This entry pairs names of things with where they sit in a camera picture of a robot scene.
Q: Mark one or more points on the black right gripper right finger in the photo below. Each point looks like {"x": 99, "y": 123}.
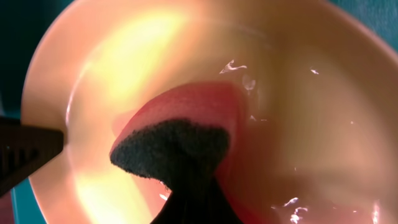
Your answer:
{"x": 183, "y": 155}

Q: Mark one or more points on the yellow plate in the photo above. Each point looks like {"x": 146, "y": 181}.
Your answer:
{"x": 320, "y": 144}

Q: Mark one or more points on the teal plastic tray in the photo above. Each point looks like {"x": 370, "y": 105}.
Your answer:
{"x": 24, "y": 22}

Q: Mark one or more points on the red sponge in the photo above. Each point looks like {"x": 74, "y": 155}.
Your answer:
{"x": 212, "y": 103}

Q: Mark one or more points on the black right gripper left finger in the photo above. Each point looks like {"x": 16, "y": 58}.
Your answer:
{"x": 24, "y": 150}

